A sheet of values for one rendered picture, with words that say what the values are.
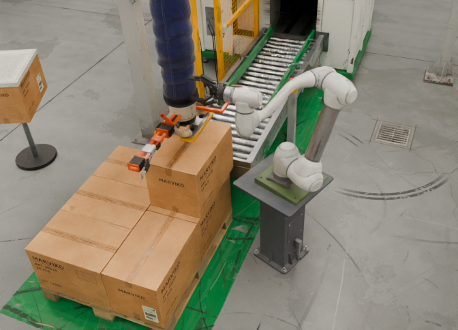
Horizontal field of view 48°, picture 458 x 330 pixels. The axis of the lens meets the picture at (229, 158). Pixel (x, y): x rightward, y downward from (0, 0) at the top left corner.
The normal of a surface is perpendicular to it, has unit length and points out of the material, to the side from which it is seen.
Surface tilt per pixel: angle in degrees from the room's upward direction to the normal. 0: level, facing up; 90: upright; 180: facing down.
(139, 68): 90
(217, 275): 0
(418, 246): 0
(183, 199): 90
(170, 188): 90
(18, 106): 90
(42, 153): 0
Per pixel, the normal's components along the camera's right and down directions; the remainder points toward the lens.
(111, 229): -0.04, -0.78
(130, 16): -0.37, 0.60
